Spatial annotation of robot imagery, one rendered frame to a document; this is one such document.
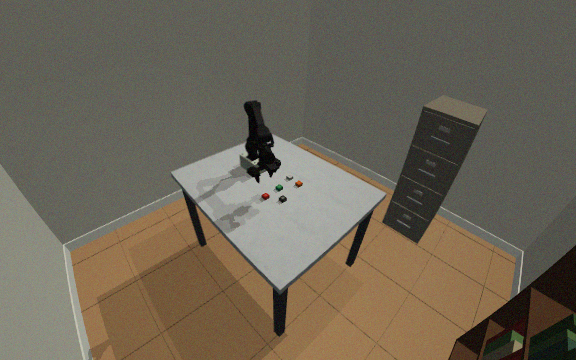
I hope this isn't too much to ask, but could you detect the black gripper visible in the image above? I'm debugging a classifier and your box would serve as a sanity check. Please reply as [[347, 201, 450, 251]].
[[246, 155, 281, 184]]

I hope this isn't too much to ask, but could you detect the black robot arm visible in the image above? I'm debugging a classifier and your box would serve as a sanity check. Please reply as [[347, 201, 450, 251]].
[[243, 100, 280, 174]]

